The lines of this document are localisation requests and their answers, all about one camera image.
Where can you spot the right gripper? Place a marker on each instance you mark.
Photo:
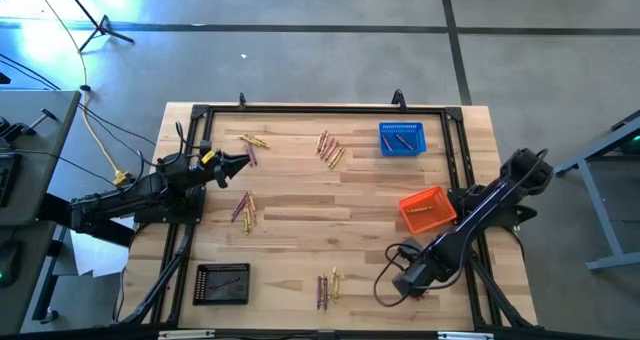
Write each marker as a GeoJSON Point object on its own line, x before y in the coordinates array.
{"type": "Point", "coordinates": [417, 275]}

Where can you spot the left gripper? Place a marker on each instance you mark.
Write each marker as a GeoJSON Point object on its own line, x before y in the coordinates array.
{"type": "Point", "coordinates": [210, 167]}

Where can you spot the orange plastic basket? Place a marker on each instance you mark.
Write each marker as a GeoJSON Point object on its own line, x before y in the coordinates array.
{"type": "Point", "coordinates": [427, 220]}

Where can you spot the blue plastic basket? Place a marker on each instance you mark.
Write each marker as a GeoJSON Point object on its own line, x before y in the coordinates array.
{"type": "Point", "coordinates": [402, 130]}

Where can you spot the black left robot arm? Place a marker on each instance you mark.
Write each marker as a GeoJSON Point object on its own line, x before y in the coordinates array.
{"type": "Point", "coordinates": [125, 200]}

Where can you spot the yellow tag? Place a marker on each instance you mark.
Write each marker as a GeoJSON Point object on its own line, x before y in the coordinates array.
{"type": "Point", "coordinates": [207, 156]}

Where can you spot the black plastic basket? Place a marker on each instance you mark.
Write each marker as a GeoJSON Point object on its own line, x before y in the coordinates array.
{"type": "Point", "coordinates": [222, 296]}

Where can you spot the black tripod stand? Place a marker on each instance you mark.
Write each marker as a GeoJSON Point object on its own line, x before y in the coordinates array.
{"type": "Point", "coordinates": [102, 27]}

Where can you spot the grey metal stand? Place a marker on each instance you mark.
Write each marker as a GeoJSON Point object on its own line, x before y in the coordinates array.
{"type": "Point", "coordinates": [602, 207]}

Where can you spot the black desk clamp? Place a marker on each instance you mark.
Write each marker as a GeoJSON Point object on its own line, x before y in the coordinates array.
{"type": "Point", "coordinates": [15, 129]}

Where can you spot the black keyboard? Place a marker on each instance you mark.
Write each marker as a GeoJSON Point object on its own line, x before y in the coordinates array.
{"type": "Point", "coordinates": [7, 180]}

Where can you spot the black computer mouse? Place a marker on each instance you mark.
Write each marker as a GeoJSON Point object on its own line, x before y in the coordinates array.
{"type": "Point", "coordinates": [10, 262]}

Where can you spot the dark grey desk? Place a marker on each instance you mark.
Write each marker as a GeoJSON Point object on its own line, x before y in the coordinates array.
{"type": "Point", "coordinates": [25, 305]}

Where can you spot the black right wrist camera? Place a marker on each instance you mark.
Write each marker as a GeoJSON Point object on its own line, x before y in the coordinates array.
{"type": "Point", "coordinates": [411, 248]}

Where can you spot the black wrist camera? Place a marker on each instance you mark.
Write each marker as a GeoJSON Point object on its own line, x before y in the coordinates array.
{"type": "Point", "coordinates": [411, 248]}
{"type": "Point", "coordinates": [205, 146]}

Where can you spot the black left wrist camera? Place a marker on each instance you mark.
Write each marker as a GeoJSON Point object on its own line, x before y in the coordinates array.
{"type": "Point", "coordinates": [205, 146]}

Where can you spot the black frame clamp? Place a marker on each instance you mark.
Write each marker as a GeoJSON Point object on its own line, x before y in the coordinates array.
{"type": "Point", "coordinates": [242, 101]}

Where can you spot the silver metal bracket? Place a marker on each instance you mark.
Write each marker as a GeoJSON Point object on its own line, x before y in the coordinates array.
{"type": "Point", "coordinates": [185, 334]}
{"type": "Point", "coordinates": [465, 336]}

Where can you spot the black metal table frame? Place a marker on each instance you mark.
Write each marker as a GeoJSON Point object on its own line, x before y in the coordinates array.
{"type": "Point", "coordinates": [300, 109]}

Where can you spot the black frame bracket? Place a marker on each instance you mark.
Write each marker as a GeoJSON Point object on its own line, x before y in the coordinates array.
{"type": "Point", "coordinates": [398, 100]}

